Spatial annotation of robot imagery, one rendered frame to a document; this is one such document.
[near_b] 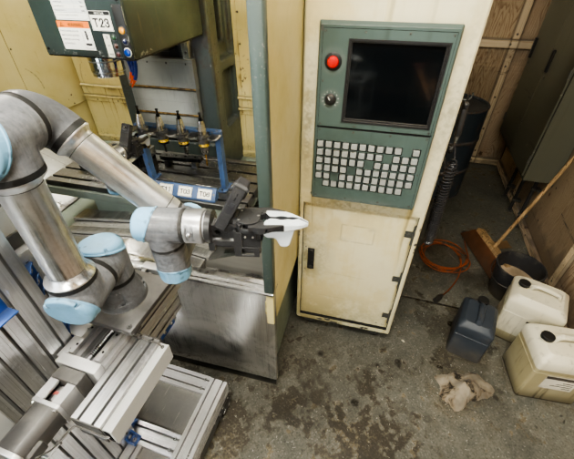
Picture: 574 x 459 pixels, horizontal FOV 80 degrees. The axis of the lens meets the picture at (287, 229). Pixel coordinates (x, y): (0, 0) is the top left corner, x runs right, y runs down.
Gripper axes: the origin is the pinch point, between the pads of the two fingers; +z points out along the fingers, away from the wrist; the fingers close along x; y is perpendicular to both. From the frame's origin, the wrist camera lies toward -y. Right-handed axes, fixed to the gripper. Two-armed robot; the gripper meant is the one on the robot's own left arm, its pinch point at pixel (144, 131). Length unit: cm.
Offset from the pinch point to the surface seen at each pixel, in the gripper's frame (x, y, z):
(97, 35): -5.6, -43.1, -6.8
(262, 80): 81, -44, -54
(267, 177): 81, -16, -54
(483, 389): 195, 115, -25
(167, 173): -0.3, 29.7, 11.7
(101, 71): -20.2, -25.4, 6.2
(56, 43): -27.6, -39.1, -6.7
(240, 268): 59, 52, -30
